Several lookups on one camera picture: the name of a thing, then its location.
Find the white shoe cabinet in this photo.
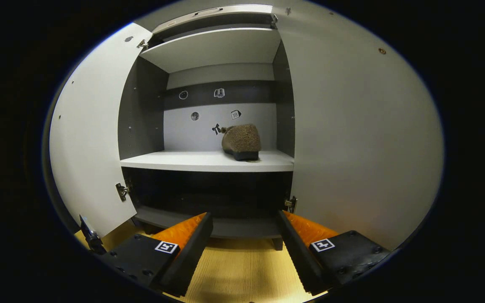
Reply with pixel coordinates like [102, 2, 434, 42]
[118, 4, 296, 250]

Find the brown fuzzy shoe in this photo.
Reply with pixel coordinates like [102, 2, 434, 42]
[220, 124, 262, 161]

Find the white cabinet shelf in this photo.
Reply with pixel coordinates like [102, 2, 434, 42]
[140, 28, 282, 74]
[120, 150, 295, 173]

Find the white shoe cabinet door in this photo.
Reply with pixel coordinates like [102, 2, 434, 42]
[273, 0, 444, 252]
[49, 22, 154, 239]

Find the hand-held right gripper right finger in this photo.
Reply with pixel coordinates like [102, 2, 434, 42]
[277, 210, 391, 295]

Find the white cabinet drawer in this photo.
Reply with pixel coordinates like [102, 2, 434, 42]
[152, 4, 273, 34]

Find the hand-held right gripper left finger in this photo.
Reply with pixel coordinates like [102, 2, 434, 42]
[99, 212, 214, 297]

